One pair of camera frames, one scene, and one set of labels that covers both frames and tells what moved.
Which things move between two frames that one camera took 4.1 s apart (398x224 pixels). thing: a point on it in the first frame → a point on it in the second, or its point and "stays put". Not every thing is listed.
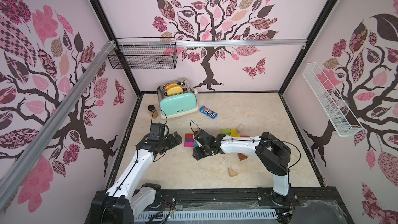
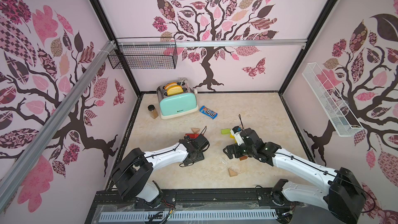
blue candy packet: (207, 111) stays put
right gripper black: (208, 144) → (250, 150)
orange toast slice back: (170, 84) stays put
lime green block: (226, 131) stays put
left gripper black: (178, 141) → (200, 157)
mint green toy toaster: (178, 105) stays put
